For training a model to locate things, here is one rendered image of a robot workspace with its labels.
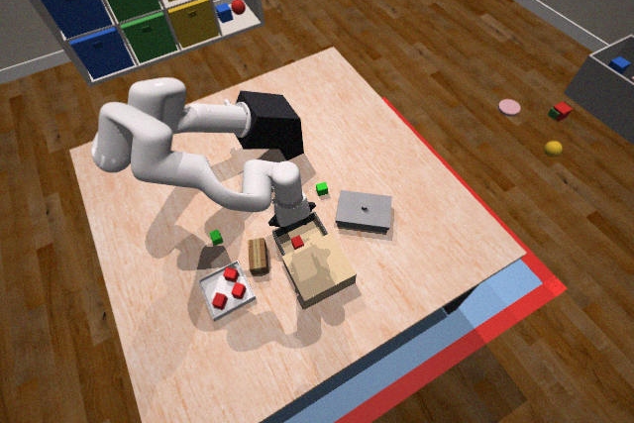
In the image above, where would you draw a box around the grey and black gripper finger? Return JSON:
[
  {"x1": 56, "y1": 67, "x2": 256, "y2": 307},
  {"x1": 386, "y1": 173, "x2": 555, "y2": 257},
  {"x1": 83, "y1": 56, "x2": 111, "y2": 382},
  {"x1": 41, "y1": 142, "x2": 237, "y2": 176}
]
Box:
[
  {"x1": 268, "y1": 215, "x2": 287, "y2": 234},
  {"x1": 302, "y1": 201, "x2": 316, "y2": 225}
]

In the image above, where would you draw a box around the red block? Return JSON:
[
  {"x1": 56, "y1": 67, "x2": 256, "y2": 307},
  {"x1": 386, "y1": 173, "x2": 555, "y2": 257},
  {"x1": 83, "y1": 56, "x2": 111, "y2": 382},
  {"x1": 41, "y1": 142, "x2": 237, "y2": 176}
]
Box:
[
  {"x1": 223, "y1": 267, "x2": 239, "y2": 282},
  {"x1": 291, "y1": 236, "x2": 304, "y2": 250},
  {"x1": 212, "y1": 292, "x2": 228, "y2": 310},
  {"x1": 231, "y1": 282, "x2": 246, "y2": 299}
]

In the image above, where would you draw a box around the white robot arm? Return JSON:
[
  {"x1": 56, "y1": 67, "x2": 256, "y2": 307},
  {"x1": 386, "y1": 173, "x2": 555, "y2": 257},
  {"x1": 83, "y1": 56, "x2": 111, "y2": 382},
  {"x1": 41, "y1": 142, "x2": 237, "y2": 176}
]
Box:
[{"x1": 91, "y1": 77, "x2": 303, "y2": 212}]

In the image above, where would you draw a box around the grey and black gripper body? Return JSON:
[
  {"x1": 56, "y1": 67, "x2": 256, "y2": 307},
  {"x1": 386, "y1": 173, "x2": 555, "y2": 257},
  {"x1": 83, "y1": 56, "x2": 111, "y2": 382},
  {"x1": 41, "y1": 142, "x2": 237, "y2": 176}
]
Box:
[{"x1": 273, "y1": 191, "x2": 310, "y2": 227}]

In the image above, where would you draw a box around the brown cardboard box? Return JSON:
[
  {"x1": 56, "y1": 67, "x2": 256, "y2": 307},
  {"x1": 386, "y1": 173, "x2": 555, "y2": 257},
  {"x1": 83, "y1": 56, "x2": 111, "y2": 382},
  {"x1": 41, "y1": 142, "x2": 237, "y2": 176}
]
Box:
[{"x1": 248, "y1": 238, "x2": 268, "y2": 275}]

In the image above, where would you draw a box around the green block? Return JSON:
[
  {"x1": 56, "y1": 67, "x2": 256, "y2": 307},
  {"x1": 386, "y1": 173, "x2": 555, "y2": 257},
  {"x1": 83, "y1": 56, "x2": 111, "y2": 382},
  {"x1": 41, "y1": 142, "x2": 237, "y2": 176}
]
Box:
[
  {"x1": 316, "y1": 182, "x2": 328, "y2": 196},
  {"x1": 209, "y1": 229, "x2": 223, "y2": 246}
]

